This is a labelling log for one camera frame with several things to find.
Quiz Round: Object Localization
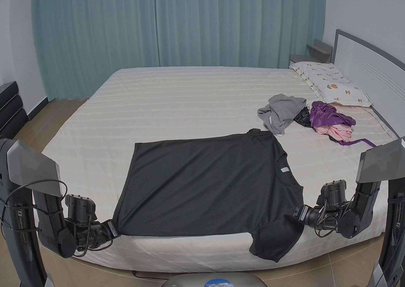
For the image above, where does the blue-green curtain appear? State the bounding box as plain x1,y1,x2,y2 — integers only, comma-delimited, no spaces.
32,0,160,101
154,0,327,69

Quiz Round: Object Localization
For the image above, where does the grey bedside table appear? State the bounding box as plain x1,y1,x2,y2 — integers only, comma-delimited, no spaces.
289,39,333,64

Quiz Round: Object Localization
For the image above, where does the black cable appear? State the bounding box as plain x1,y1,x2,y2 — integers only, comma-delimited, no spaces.
131,269,165,280
5,179,68,207

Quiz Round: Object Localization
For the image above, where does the purple garment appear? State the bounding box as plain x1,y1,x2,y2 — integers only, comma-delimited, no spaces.
309,101,377,148

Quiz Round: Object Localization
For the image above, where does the bed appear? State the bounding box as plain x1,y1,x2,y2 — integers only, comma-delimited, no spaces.
30,29,405,274

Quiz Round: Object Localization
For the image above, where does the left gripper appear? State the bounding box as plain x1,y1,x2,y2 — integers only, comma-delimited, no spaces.
90,219,121,249

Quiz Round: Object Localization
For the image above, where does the black T-shirt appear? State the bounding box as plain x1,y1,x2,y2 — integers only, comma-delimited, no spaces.
112,128,304,262

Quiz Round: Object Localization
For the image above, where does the pink garment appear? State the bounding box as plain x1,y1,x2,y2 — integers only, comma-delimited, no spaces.
313,125,352,142

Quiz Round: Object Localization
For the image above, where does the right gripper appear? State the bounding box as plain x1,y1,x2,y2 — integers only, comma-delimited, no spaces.
293,205,323,229

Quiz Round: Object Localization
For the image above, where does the black chest of drawers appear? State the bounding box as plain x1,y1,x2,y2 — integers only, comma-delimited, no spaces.
0,81,28,139

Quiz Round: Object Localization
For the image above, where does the black shiny garment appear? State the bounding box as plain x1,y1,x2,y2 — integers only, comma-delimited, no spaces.
294,107,339,142

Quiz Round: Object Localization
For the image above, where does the white printed pillow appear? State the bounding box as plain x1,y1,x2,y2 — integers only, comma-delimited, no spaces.
289,61,373,107

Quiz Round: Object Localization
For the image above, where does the grey garment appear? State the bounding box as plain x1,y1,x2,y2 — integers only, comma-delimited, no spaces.
257,94,307,136

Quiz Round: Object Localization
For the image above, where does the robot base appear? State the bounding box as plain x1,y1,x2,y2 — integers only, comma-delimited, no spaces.
161,273,265,287

